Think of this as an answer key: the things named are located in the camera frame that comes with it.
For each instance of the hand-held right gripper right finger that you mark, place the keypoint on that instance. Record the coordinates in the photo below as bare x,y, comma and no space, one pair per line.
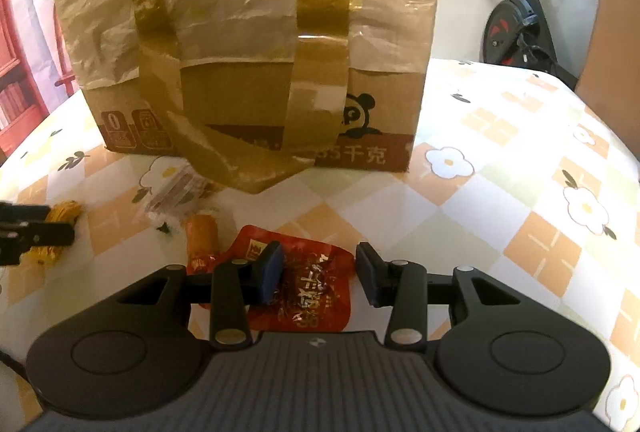
367,274

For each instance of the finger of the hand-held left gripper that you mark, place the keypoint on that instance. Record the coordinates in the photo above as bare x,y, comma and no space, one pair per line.
50,234

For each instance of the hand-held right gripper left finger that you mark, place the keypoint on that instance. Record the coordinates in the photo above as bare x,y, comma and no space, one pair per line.
270,272

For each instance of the golden snack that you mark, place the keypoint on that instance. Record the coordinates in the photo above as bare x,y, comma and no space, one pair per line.
62,212

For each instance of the red snack packet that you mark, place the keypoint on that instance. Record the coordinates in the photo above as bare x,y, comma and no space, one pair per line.
310,292

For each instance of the plastic-lined cardboard box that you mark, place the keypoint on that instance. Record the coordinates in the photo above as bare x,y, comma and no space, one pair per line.
240,11

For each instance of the orange sausage snack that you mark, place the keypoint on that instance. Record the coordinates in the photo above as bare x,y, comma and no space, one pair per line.
202,237

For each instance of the clear packet with dark contents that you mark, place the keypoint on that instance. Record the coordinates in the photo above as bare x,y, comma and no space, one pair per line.
175,192

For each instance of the checkered floral tablecloth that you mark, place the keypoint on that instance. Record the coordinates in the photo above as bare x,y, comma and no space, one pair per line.
500,161

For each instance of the printed room backdrop cloth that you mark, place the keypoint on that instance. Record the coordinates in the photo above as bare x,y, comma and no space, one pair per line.
20,61

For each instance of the black exercise bike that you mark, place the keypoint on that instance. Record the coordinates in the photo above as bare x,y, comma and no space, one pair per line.
515,26

